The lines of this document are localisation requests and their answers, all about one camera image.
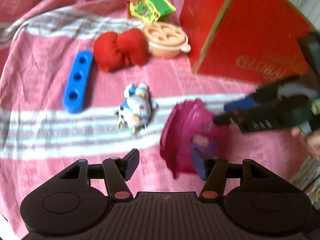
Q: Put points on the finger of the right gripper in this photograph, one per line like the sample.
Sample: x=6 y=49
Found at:
x=262 y=94
x=285 y=112

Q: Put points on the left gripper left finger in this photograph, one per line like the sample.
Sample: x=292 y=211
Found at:
x=117 y=172

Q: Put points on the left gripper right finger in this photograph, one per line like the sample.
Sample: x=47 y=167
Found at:
x=213 y=172

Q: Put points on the magenta plastic toy bag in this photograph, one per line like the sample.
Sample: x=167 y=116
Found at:
x=190 y=125

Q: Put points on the person's right hand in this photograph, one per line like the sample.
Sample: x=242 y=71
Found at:
x=310 y=142

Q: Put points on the white blue toy figure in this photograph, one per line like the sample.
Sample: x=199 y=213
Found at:
x=136 y=111

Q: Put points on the red cardboard box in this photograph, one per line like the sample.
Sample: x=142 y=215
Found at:
x=250 y=40

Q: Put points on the blue three-hole toy block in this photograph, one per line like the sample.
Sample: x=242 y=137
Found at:
x=74 y=96

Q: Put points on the beige toy pot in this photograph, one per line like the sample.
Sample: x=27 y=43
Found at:
x=166 y=40

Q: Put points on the red plush bow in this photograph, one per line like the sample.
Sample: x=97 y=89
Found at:
x=112 y=51

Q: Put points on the green yellow toy box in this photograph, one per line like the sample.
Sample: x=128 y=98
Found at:
x=150 y=11

